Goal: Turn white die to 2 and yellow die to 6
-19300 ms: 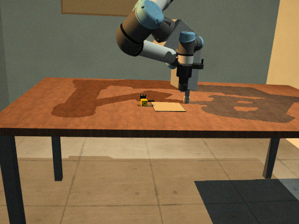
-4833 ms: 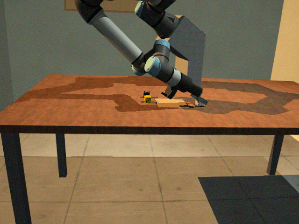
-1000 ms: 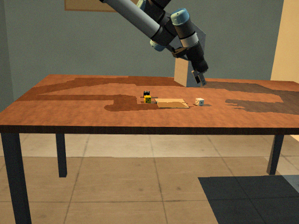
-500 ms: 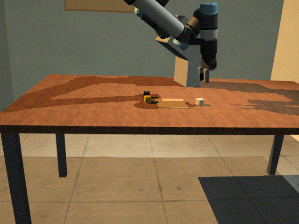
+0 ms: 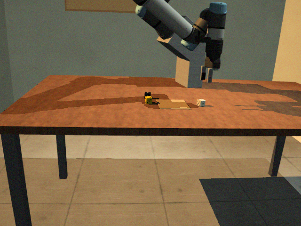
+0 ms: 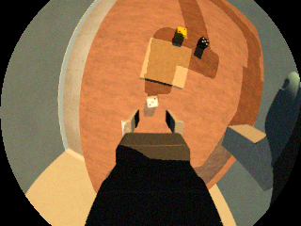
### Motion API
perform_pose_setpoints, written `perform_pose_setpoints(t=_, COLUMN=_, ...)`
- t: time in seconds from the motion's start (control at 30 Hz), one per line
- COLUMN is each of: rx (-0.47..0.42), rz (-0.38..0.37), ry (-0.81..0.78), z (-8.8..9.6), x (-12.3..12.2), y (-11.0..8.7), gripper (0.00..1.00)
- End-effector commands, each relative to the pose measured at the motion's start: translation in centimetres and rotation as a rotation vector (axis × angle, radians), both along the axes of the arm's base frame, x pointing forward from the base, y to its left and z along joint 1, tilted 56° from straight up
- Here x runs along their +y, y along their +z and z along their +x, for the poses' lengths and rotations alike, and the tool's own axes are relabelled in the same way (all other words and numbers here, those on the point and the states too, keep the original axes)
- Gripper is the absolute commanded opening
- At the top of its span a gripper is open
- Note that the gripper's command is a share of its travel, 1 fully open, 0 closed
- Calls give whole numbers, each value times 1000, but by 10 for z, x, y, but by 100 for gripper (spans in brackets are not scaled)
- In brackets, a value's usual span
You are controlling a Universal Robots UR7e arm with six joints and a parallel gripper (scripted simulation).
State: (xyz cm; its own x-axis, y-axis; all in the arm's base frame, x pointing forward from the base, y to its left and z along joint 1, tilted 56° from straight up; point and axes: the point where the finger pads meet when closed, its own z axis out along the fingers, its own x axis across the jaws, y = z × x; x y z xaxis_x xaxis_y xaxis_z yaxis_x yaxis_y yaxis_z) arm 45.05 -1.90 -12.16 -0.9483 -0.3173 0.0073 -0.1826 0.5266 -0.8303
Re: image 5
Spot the white die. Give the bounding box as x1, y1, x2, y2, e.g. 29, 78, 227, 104
197, 99, 206, 107

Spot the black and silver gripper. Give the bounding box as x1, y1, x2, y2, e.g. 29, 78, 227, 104
195, 28, 224, 83

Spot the yellow die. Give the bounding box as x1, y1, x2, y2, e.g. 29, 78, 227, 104
145, 97, 152, 104

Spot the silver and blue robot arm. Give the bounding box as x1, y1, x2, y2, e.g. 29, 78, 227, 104
133, 0, 227, 51

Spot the tan square mat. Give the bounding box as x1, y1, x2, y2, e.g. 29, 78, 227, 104
156, 99, 190, 109

